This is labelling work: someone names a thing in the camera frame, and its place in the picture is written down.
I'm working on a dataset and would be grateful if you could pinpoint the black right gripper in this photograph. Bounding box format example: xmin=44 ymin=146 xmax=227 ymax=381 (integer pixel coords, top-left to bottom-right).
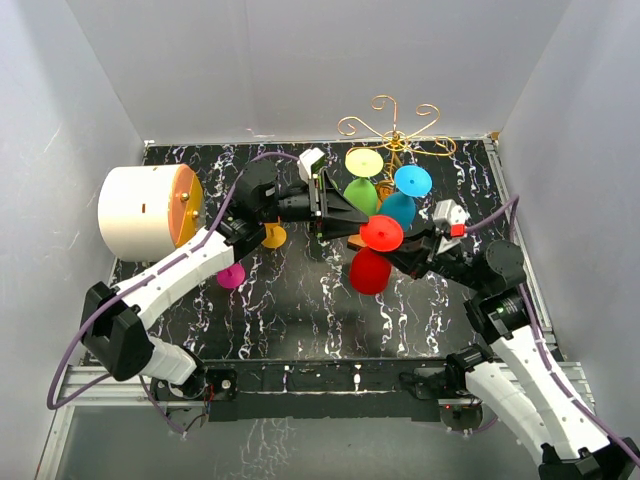
xmin=370 ymin=220 xmax=488 ymax=292

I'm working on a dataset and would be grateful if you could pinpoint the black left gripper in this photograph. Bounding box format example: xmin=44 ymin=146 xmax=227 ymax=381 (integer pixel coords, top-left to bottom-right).
xmin=259 ymin=172 xmax=369 ymax=240

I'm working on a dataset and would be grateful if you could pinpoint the red plastic wine glass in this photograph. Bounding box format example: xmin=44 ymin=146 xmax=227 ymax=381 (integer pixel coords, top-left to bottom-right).
xmin=349 ymin=215 xmax=404 ymax=295

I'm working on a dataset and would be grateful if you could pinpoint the green wine glass front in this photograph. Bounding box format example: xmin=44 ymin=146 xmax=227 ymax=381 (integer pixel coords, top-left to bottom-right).
xmin=344 ymin=148 xmax=384 ymax=216

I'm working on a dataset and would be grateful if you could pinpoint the blue plastic wine glass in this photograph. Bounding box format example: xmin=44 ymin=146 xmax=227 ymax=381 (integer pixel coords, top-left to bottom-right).
xmin=378 ymin=165 xmax=433 ymax=231

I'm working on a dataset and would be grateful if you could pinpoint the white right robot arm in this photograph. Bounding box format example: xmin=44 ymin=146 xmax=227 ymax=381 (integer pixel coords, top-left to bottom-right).
xmin=385 ymin=226 xmax=639 ymax=479

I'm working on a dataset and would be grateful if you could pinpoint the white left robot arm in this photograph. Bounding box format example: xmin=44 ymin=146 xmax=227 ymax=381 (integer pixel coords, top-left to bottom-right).
xmin=79 ymin=152 xmax=369 ymax=399

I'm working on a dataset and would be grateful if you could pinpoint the orange wooden rack base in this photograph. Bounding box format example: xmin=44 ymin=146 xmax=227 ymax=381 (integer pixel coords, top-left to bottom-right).
xmin=347 ymin=235 xmax=366 ymax=251

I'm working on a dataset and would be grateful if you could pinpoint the orange plastic wine glass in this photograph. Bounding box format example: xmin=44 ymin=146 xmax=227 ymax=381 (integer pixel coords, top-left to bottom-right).
xmin=262 ymin=222 xmax=287 ymax=249

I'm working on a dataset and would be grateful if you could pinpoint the pink plastic wine glass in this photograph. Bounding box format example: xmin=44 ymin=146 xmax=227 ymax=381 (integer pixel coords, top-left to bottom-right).
xmin=216 ymin=263 xmax=246 ymax=290

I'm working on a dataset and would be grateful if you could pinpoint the white cylinder with coloured lid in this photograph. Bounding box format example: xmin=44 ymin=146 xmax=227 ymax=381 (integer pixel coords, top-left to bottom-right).
xmin=98 ymin=164 xmax=206 ymax=262

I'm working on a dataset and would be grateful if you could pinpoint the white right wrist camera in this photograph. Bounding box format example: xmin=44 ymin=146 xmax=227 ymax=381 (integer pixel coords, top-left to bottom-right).
xmin=432 ymin=199 xmax=469 ymax=239

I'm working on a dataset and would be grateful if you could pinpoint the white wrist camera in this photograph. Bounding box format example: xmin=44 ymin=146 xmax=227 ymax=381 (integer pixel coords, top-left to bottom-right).
xmin=297 ymin=147 xmax=325 ymax=182
xmin=432 ymin=199 xmax=469 ymax=239

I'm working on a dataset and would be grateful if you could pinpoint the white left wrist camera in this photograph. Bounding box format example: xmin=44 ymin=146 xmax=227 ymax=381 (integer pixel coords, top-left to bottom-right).
xmin=297 ymin=147 xmax=325 ymax=182

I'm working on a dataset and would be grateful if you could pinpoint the gold wire wine glass rack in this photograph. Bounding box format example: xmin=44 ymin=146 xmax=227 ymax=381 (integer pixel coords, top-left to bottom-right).
xmin=336 ymin=94 xmax=457 ymax=157

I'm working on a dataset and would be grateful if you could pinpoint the black front mounting rail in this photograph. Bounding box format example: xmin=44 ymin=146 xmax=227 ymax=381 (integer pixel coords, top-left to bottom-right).
xmin=151 ymin=358 xmax=481 ymax=422

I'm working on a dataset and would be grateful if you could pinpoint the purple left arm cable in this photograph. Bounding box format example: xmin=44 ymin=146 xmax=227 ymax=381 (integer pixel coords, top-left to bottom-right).
xmin=46 ymin=152 xmax=301 ymax=436

